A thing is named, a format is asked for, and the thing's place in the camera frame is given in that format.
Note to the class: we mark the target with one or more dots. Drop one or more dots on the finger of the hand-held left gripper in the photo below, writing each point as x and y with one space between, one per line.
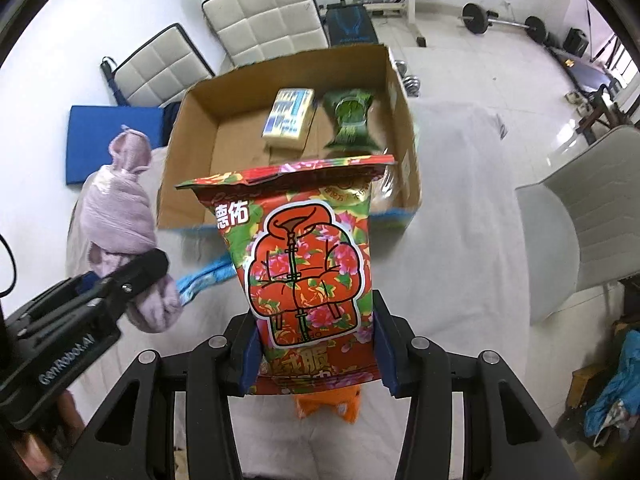
135 275

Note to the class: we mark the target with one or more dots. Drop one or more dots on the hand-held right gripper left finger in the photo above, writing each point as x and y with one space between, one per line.
248 360

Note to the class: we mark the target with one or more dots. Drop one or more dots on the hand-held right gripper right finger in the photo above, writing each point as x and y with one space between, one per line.
384 355

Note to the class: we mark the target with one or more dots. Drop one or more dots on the pink knitted cloth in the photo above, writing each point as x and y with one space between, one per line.
122 230

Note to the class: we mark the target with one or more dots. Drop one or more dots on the red floral packet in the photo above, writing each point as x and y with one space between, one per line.
305 280

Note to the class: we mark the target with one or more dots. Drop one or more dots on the cardboard box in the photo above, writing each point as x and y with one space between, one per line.
280 135

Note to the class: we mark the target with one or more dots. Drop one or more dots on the light blue packet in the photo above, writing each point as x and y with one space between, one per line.
205 277

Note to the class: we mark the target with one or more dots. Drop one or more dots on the orange plush toy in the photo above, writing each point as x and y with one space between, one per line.
332 404

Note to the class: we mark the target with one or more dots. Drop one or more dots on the blue foam mat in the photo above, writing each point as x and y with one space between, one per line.
107 142

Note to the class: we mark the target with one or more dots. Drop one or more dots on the clear bread bag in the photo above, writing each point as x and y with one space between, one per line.
385 187

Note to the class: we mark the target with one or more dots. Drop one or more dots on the white quilted chair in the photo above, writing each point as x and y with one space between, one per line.
155 67
265 15

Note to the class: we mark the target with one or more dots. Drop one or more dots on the blue white tissue pack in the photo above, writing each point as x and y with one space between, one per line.
289 112

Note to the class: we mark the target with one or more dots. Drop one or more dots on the blue cloth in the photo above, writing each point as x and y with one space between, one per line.
612 400

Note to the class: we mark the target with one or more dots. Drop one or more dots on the white plastic chair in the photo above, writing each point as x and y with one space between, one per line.
580 220

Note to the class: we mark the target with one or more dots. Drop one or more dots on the green snack packet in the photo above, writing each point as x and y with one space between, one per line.
348 117

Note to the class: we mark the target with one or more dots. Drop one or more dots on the chrome dumbbell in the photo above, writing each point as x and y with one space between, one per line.
407 77

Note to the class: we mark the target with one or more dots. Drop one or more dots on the black blue weight bench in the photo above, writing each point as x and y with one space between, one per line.
350 25

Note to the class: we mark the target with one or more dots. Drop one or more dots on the black barbell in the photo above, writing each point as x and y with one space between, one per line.
502 20

